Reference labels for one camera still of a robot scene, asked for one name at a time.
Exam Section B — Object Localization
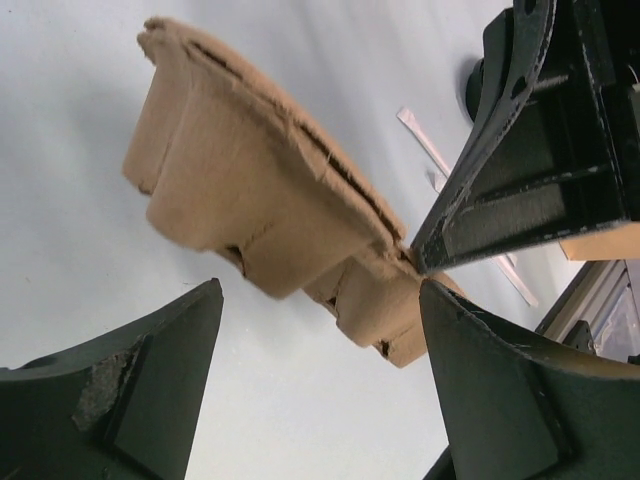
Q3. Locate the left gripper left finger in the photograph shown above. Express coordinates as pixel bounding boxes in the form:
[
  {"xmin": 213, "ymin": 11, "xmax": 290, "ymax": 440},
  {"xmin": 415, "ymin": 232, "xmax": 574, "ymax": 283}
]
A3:
[{"xmin": 1, "ymin": 279, "xmax": 224, "ymax": 479}]

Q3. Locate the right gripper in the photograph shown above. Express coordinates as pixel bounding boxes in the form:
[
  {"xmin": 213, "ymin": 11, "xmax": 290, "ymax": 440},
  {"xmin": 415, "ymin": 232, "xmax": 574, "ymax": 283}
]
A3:
[{"xmin": 412, "ymin": 1, "xmax": 639, "ymax": 274}]

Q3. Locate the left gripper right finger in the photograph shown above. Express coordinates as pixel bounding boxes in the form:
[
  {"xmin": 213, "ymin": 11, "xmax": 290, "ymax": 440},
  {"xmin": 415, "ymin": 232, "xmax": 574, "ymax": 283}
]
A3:
[{"xmin": 419, "ymin": 280, "xmax": 639, "ymax": 479}]

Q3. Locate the pulp cup carrier tray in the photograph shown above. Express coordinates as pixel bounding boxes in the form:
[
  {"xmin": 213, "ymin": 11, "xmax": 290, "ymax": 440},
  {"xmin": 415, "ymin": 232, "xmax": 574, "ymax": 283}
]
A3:
[{"xmin": 121, "ymin": 15, "xmax": 471, "ymax": 370}]

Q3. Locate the brown paper bag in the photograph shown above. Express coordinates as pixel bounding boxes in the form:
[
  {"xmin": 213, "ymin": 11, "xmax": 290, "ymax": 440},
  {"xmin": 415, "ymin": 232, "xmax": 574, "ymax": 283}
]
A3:
[{"xmin": 560, "ymin": 231, "xmax": 639, "ymax": 261}]

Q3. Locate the wrapped straw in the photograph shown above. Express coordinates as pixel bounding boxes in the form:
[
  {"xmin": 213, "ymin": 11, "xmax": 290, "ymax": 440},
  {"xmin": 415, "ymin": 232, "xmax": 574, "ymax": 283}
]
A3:
[
  {"xmin": 396, "ymin": 107, "xmax": 452, "ymax": 179},
  {"xmin": 424, "ymin": 169, "xmax": 540, "ymax": 307}
]

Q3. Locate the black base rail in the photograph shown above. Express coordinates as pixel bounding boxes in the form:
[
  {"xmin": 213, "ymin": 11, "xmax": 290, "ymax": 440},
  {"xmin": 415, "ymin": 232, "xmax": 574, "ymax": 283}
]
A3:
[{"xmin": 428, "ymin": 261, "xmax": 639, "ymax": 479}]

